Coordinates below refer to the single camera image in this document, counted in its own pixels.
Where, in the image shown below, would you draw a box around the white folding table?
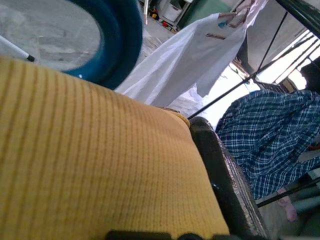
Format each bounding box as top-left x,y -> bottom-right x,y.
0,34 -> 36,63

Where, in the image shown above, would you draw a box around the blue plaid shirt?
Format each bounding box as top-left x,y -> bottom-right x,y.
214,88 -> 320,201

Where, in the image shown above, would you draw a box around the black metal drying rack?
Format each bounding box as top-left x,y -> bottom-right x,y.
187,0 -> 320,208

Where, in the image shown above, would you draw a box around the brown wire hanger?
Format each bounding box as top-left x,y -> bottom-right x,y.
204,3 -> 256,41

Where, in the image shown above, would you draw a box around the blue plastic hanger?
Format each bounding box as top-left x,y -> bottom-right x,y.
61,0 -> 145,91

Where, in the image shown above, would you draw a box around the colourful toy train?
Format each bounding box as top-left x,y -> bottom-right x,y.
149,8 -> 171,28

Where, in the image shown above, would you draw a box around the yellow garment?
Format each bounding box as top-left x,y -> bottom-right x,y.
0,56 -> 231,240

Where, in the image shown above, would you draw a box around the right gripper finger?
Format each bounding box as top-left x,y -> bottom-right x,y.
188,116 -> 272,240

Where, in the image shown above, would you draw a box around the pink floor cloth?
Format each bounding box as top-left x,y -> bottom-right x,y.
276,187 -> 300,223

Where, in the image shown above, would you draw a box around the green plastic bin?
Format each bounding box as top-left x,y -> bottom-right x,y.
182,0 -> 233,26

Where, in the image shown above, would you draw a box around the white garment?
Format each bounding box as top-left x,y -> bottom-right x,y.
114,0 -> 270,107

